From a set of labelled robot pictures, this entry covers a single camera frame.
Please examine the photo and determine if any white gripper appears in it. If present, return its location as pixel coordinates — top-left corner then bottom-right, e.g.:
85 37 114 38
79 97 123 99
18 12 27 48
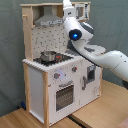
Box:
63 0 75 19

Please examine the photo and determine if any white toy microwave door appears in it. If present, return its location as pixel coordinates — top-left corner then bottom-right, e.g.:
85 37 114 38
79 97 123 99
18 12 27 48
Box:
75 4 88 20

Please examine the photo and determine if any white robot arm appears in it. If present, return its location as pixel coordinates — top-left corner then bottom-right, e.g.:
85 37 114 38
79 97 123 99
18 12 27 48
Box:
63 0 128 81

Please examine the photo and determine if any wooden toy kitchen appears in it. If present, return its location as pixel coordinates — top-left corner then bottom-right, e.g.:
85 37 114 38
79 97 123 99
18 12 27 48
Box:
19 1 107 127

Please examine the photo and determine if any grey range hood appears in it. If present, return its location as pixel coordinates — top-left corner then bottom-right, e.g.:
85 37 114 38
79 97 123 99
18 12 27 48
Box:
35 6 63 27

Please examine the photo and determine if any small metal pot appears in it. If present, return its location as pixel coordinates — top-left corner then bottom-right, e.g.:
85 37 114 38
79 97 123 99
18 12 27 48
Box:
40 51 56 62

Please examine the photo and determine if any black stovetop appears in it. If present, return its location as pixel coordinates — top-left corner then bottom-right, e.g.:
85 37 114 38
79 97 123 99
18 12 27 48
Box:
34 53 71 67

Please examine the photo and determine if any white fridge door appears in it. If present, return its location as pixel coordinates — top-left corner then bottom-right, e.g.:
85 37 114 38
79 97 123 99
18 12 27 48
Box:
80 60 102 106

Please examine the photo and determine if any oven door with window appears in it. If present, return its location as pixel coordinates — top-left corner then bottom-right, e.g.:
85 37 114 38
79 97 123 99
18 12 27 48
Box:
55 80 74 112

